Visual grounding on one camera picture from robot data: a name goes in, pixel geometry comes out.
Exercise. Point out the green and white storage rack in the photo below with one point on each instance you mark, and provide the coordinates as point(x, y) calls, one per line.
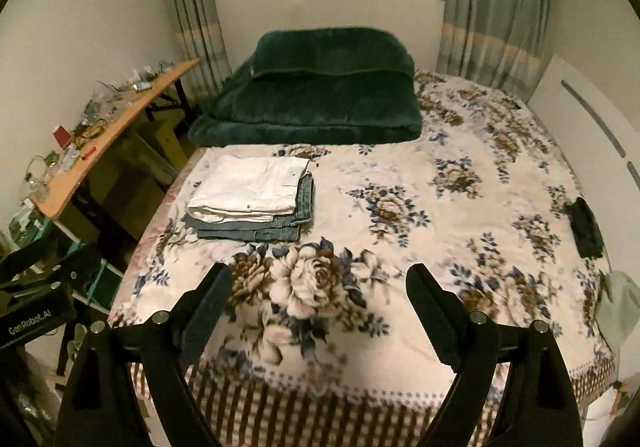
point(95, 277)

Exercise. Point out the folded grey-blue jeans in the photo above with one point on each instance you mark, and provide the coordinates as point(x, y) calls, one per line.
point(295, 227)

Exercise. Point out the light green cloth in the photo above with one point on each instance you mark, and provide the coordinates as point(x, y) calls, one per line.
point(620, 307)

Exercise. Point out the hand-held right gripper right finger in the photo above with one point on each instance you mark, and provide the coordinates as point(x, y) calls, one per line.
point(432, 317)

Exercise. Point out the clutter of small table things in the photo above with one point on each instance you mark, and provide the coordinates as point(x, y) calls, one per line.
point(97, 112)

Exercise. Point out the dark folded pants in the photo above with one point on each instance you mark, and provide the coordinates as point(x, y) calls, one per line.
point(586, 227)

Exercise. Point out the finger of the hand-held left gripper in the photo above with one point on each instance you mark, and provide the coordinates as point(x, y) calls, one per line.
point(80, 264)
point(25, 252)

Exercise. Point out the green striped curtain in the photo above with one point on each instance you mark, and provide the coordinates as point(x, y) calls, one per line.
point(495, 7)
point(197, 12)

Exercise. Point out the wooden folding table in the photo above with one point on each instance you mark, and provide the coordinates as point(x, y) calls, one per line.
point(115, 132)

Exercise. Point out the white pants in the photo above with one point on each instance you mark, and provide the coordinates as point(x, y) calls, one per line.
point(250, 187)

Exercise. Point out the floral printed bed blanket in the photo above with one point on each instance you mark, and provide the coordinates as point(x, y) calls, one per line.
point(400, 162)

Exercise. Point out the dark green folded quilt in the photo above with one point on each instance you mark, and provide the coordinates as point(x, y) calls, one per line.
point(325, 92)

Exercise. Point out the white bed headboard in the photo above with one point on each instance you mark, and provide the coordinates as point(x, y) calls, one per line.
point(575, 127)

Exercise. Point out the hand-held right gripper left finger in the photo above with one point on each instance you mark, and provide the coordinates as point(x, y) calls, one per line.
point(207, 317)

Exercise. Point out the small red box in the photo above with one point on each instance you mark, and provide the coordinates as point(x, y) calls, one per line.
point(62, 135)

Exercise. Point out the cardboard box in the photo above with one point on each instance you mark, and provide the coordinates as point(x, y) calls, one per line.
point(160, 139)

